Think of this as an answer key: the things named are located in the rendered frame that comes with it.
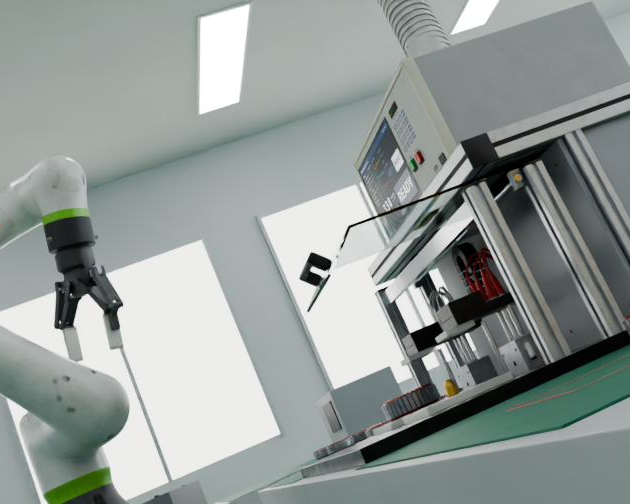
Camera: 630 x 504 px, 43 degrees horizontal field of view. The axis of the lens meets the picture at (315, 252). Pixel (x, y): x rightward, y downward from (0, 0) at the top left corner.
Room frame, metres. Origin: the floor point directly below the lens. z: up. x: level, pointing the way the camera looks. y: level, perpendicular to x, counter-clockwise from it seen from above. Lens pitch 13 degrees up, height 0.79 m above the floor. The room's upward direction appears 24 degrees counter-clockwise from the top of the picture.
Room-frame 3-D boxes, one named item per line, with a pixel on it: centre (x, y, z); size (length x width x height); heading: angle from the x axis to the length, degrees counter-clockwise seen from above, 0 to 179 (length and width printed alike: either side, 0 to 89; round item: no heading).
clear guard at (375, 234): (1.28, -0.13, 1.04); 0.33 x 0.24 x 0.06; 104
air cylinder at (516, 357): (1.37, -0.25, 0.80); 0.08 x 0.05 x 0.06; 14
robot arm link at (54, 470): (1.51, 0.58, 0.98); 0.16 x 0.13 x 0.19; 44
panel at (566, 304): (1.51, -0.33, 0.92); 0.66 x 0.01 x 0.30; 14
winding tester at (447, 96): (1.51, -0.40, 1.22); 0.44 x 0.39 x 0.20; 14
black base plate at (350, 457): (1.45, -0.10, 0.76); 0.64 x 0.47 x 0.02; 14
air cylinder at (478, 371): (1.60, -0.19, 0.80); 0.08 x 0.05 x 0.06; 14
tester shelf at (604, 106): (1.53, -0.39, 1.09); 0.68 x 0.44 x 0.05; 14
